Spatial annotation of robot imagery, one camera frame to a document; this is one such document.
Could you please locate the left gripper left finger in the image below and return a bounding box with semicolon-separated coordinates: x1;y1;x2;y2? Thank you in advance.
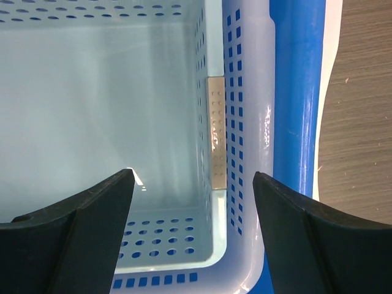
1;168;135;293

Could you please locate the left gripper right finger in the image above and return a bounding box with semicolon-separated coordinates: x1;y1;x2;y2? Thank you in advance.
253;172;391;293

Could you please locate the light blue perforated basket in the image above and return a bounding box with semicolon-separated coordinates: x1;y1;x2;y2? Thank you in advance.
1;1;227;274

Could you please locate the blue plastic basket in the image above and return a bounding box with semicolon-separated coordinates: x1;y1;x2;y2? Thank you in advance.
262;0;327;294

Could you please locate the white translucent basket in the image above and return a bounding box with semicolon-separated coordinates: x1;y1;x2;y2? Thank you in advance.
111;1;275;293

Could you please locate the white plastic tub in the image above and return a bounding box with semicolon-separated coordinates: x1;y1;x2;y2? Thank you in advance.
312;0;343;201

